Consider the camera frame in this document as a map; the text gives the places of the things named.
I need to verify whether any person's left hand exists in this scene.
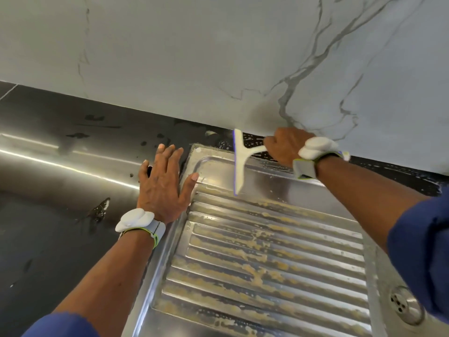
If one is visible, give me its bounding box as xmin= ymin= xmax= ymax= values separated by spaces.
xmin=137 ymin=143 xmax=200 ymax=225

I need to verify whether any person's right hand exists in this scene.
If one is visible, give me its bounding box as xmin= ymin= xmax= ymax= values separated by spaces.
xmin=263 ymin=127 xmax=317 ymax=169

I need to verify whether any blue white squeegee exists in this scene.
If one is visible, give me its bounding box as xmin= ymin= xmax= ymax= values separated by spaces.
xmin=232 ymin=128 xmax=269 ymax=196

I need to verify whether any stainless steel sink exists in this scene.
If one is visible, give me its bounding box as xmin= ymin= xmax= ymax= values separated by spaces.
xmin=121 ymin=144 xmax=449 ymax=337

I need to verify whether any person's right forearm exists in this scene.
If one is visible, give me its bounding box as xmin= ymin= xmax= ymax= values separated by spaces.
xmin=316 ymin=156 xmax=429 ymax=253

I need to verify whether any person's left forearm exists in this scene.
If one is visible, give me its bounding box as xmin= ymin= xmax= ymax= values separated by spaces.
xmin=52 ymin=231 xmax=155 ymax=337

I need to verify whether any white left wrist tracker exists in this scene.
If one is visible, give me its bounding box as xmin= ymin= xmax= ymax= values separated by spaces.
xmin=115 ymin=207 xmax=167 ymax=249

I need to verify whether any metal drain strainer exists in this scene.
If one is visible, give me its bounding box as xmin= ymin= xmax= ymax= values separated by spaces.
xmin=389 ymin=286 xmax=426 ymax=326

